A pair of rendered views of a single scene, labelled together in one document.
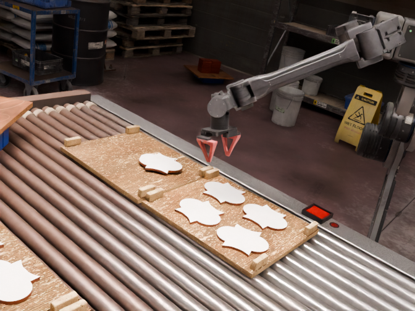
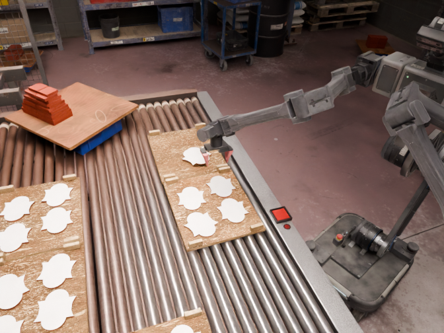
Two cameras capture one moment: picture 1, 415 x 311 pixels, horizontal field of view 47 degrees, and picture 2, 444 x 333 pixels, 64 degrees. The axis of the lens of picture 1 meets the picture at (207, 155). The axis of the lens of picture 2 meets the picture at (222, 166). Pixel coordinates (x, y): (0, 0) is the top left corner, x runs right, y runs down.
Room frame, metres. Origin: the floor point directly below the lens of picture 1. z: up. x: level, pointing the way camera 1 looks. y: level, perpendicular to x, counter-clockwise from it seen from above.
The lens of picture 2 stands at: (0.31, -0.72, 2.10)
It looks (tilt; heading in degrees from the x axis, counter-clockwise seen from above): 40 degrees down; 32
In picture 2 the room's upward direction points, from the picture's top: 3 degrees clockwise
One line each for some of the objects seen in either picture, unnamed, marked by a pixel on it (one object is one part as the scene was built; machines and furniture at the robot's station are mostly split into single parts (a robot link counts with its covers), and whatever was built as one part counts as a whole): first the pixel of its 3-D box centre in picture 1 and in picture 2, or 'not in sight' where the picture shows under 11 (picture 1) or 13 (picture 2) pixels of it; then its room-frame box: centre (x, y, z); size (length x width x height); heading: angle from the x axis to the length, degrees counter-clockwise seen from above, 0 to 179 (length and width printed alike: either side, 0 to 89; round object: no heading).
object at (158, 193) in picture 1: (154, 194); (172, 180); (1.25, 0.13, 0.95); 0.06 x 0.02 x 0.03; 144
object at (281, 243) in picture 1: (231, 217); (211, 205); (1.24, -0.10, 0.93); 0.41 x 0.35 x 0.02; 54
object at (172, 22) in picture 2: not in sight; (174, 16); (4.77, 3.02, 0.32); 0.50 x 0.41 x 0.37; 142
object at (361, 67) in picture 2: (357, 32); (359, 73); (1.84, -0.45, 1.45); 0.09 x 0.08 x 0.12; 76
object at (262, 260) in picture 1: (259, 261); (195, 243); (1.02, -0.18, 0.95); 0.06 x 0.02 x 0.03; 144
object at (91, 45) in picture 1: (79, 38); (267, 20); (5.17, 1.60, 0.44); 0.59 x 0.59 x 0.88
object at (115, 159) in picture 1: (138, 161); (186, 152); (1.49, 0.23, 0.93); 0.41 x 0.35 x 0.02; 52
